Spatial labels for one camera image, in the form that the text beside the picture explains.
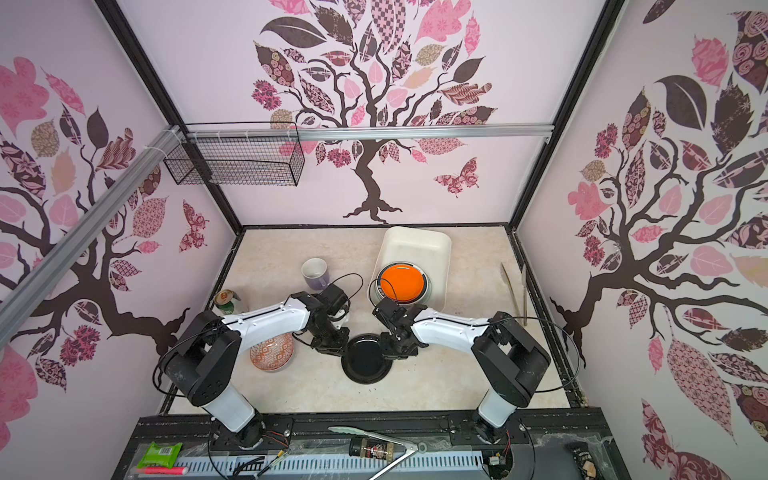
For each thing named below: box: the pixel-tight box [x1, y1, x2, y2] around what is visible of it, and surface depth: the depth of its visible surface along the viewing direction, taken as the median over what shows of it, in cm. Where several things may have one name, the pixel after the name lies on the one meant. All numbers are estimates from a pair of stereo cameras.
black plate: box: [341, 333, 394, 385], surface depth 84 cm
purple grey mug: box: [301, 257, 330, 291], surface depth 100 cm
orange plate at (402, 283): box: [377, 262, 428, 304], surface depth 102 cm
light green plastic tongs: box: [328, 426, 419, 480], surface depth 71 cm
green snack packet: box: [137, 441, 183, 468], surface depth 71 cm
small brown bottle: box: [349, 436, 395, 462], surface depth 70 cm
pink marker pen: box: [135, 467, 188, 475], surface depth 70 cm
